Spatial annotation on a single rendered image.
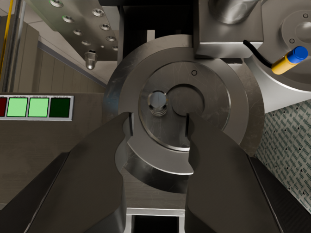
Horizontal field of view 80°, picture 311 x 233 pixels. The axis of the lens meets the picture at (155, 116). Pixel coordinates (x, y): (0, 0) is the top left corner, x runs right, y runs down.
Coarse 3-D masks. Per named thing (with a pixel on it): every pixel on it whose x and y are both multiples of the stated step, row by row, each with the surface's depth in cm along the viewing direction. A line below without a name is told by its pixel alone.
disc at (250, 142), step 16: (144, 48) 18; (160, 48) 18; (128, 64) 18; (240, 64) 17; (112, 80) 18; (256, 80) 17; (112, 96) 17; (256, 96) 17; (112, 112) 17; (256, 112) 17; (144, 128) 17; (256, 128) 16; (160, 144) 17; (240, 144) 16; (256, 144) 16; (128, 160) 16; (144, 176) 16; (160, 176) 16; (176, 176) 16; (176, 192) 16
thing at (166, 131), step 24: (168, 72) 15; (192, 72) 15; (144, 96) 15; (168, 96) 16; (192, 96) 15; (216, 96) 15; (144, 120) 15; (168, 120) 15; (216, 120) 15; (168, 144) 15
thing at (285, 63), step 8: (296, 48) 11; (304, 48) 10; (256, 56) 14; (288, 56) 11; (296, 56) 10; (304, 56) 10; (264, 64) 13; (272, 64) 13; (280, 64) 12; (288, 64) 11; (296, 64) 11; (280, 72) 12
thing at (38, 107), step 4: (32, 100) 52; (36, 100) 52; (40, 100) 52; (44, 100) 52; (32, 104) 52; (36, 104) 51; (40, 104) 51; (44, 104) 51; (32, 108) 51; (36, 108) 51; (40, 108) 51; (44, 108) 51; (32, 112) 51; (36, 112) 51; (40, 112) 51; (44, 112) 51
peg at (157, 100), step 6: (150, 96) 12; (156, 96) 12; (162, 96) 12; (150, 102) 12; (156, 102) 12; (162, 102) 12; (150, 108) 13; (156, 108) 12; (162, 108) 12; (156, 114) 14; (162, 114) 14
